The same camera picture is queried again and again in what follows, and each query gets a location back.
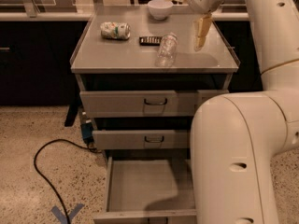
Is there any clear plastic water bottle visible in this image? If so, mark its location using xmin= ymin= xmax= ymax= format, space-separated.
xmin=155 ymin=33 xmax=178 ymax=68

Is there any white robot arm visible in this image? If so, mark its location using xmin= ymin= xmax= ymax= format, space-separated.
xmin=190 ymin=0 xmax=299 ymax=224

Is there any grey drawer cabinet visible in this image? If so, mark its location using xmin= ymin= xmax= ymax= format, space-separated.
xmin=69 ymin=5 xmax=241 ymax=224

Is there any top grey drawer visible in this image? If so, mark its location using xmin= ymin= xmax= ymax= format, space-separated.
xmin=80 ymin=90 xmax=227 ymax=118

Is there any middle grey drawer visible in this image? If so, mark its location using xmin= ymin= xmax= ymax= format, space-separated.
xmin=93 ymin=130 xmax=190 ymax=150

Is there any white bowl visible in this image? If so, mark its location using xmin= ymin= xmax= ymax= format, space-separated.
xmin=147 ymin=0 xmax=173 ymax=20

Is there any black chocolate bar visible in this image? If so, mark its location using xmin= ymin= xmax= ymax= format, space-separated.
xmin=139 ymin=36 xmax=162 ymax=46

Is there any blue power adapter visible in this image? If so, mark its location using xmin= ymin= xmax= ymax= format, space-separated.
xmin=80 ymin=122 xmax=93 ymax=144

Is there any blue tape floor mark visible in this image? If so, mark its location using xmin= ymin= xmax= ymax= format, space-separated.
xmin=51 ymin=203 xmax=84 ymax=224

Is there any black cable left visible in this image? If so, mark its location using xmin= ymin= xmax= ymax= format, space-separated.
xmin=33 ymin=138 xmax=103 ymax=224

